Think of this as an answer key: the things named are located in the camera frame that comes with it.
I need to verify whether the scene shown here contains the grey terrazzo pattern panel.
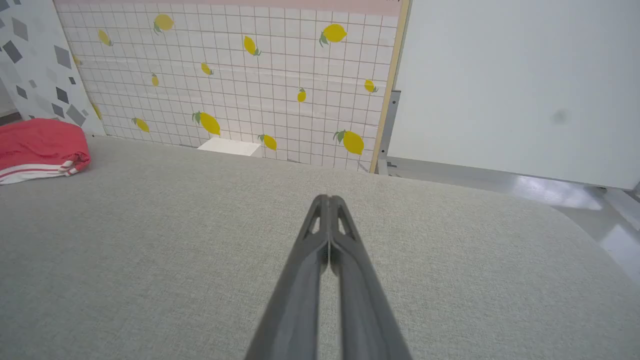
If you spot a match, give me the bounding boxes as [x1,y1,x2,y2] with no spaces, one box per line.
[0,0,106,137]

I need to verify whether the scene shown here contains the grey metal bracket foot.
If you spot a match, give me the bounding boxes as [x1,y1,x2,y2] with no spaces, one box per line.
[377,90,402,176]

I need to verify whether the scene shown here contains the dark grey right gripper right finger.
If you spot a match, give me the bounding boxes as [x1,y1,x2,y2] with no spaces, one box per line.
[329,195,414,360]

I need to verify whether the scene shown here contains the wooden panel frame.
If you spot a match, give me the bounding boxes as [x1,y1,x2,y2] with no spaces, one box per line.
[369,0,412,174]

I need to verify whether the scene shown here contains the plain white partition board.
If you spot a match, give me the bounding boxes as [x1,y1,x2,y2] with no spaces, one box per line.
[387,0,640,191]

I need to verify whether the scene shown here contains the red and white sports garment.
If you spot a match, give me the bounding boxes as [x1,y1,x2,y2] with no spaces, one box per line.
[0,118,92,186]

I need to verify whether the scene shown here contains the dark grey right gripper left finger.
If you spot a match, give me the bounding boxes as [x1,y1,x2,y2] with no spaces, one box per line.
[245,195,330,360]

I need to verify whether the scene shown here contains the white rectangular block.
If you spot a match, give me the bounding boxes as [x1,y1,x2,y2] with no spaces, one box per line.
[197,137,263,158]

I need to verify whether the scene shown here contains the lemon print tile panel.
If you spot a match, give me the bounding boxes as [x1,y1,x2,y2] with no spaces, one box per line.
[52,0,403,173]

